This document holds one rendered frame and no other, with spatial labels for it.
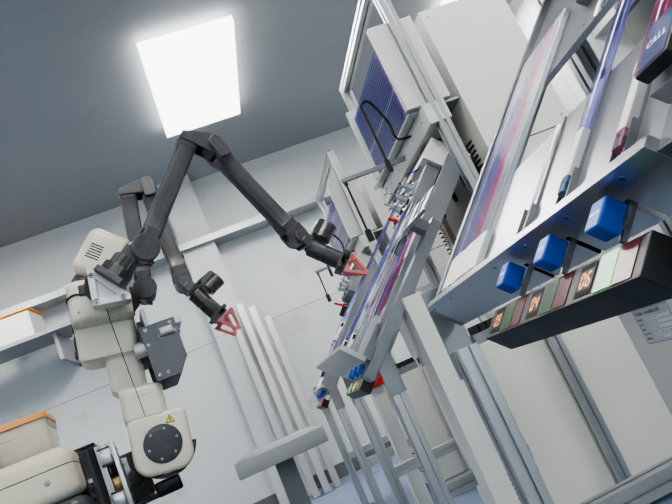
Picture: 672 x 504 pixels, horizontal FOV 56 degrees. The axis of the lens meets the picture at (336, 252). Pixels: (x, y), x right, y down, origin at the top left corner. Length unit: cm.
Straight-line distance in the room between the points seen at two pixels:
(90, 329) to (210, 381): 395
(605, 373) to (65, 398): 481
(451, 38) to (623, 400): 129
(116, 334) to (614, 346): 148
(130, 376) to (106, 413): 404
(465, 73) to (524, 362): 97
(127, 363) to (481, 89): 142
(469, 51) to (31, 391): 486
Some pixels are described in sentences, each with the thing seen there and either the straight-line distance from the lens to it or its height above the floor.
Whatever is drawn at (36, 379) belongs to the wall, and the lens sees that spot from 614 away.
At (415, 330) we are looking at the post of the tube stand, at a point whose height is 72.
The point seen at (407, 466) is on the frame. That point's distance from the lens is 260.
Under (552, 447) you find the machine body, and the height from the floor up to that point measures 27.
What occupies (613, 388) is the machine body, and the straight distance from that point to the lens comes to 210.
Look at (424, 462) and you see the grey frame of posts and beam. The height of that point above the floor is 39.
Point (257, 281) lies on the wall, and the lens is 595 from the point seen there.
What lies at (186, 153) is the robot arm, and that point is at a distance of 194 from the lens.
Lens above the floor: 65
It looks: 12 degrees up
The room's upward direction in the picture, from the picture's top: 24 degrees counter-clockwise
